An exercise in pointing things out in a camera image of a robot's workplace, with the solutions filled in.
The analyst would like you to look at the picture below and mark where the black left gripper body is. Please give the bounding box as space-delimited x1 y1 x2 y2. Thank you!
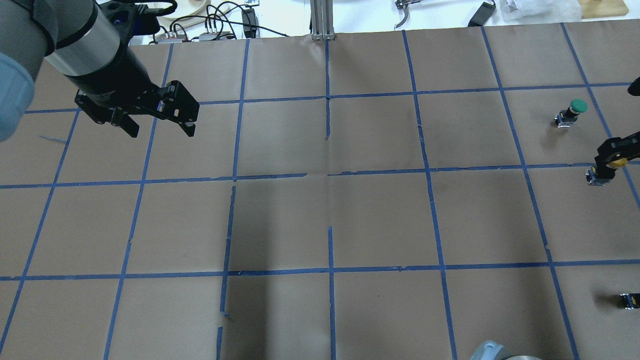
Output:
75 50 200 125

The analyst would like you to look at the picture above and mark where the yellow push button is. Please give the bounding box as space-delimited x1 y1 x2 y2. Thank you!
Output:
585 156 629 186

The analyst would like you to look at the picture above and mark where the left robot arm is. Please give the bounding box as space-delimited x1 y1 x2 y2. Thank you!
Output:
0 0 200 141

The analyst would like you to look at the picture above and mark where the beige tray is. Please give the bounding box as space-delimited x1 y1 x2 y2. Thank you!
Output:
155 0 232 39

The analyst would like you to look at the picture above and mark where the wooden board corner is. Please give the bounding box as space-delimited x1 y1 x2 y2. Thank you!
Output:
578 0 630 20

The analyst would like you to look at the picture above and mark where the black power adapter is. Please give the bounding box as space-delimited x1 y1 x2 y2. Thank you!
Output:
467 0 497 28

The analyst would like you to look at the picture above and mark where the aluminium frame post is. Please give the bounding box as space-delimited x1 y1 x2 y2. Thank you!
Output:
310 0 336 42

